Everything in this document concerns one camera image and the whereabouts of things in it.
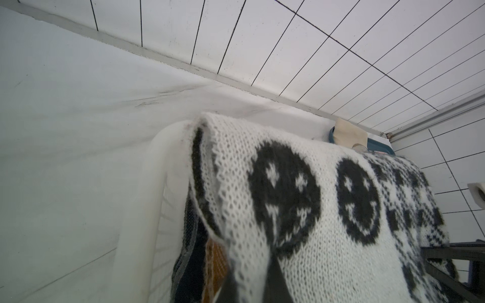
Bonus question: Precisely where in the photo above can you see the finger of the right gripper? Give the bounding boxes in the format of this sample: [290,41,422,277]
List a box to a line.
[421,240,484,302]

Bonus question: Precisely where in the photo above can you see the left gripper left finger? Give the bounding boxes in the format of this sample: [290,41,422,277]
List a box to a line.
[215,272,238,303]

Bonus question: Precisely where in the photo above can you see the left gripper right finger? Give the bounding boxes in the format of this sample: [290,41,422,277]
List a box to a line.
[263,256,293,303]

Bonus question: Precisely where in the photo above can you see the navy grey striped scarf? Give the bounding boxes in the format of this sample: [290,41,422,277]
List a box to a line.
[171,197,208,302]

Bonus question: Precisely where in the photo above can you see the smiley face checked scarf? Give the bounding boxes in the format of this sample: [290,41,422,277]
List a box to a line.
[190,113,462,302]

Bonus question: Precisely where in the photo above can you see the brown plaid scarf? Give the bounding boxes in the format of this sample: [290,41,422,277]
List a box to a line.
[202,239,229,303]

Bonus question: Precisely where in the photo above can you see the white plastic basket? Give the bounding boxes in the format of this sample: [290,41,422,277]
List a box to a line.
[106,121,191,302]

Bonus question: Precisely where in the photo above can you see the beige folded cloth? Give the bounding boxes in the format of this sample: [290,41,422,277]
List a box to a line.
[333,119,368,149]

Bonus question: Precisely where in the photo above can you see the teal tray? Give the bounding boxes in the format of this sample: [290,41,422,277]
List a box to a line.
[328,127,395,155]

